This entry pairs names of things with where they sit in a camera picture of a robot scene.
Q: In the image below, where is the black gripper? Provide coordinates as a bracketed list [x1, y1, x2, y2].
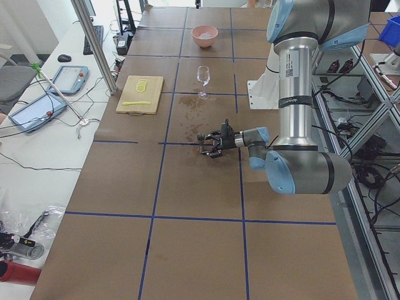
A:
[201, 119, 241, 159]

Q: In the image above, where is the steel double jigger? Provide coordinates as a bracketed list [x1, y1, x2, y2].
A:
[196, 133, 206, 153]

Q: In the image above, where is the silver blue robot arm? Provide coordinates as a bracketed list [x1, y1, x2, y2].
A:
[207, 1, 371, 194]

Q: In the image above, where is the clear wine glass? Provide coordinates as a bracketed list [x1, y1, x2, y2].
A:
[197, 66, 210, 99]

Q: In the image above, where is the pile of clear ice cubes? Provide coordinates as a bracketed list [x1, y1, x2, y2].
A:
[198, 32, 213, 39]

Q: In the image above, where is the yellow plastic knife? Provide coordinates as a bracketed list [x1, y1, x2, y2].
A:
[122, 101, 152, 106]

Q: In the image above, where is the bamboo cutting board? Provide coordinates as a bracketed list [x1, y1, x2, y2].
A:
[116, 76, 164, 114]

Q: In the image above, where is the pink bowl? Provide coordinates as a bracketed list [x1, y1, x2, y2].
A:
[191, 25, 219, 48]

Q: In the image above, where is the blue teach pendant far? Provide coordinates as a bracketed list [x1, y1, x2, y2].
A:
[51, 66, 89, 95]

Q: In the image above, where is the blue teach pendant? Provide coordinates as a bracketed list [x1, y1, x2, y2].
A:
[9, 93, 67, 133]
[51, 66, 89, 95]

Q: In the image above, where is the black keyboard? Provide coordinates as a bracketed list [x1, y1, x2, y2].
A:
[82, 25, 104, 56]

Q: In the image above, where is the black computer mouse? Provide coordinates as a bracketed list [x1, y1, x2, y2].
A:
[57, 54, 72, 63]

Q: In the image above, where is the blue teach pendant near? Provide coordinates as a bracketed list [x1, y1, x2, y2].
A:
[9, 93, 67, 133]

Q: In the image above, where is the metal rod with green tip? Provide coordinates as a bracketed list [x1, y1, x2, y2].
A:
[30, 63, 89, 126]

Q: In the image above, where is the blue plastic bin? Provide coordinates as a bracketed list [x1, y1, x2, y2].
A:
[379, 16, 400, 47]

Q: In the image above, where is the clear plastic bag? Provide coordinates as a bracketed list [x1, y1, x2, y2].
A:
[1, 205, 66, 261]

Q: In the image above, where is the grey office chair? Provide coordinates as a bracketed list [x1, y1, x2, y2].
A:
[1, 66, 36, 103]

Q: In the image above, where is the red cylinder bottle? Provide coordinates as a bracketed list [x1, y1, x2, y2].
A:
[1, 261, 41, 286]

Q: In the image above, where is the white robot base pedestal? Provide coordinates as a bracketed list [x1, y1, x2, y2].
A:
[247, 44, 279, 109]

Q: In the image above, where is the aluminium frame post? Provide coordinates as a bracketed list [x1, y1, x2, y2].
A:
[71, 0, 118, 95]

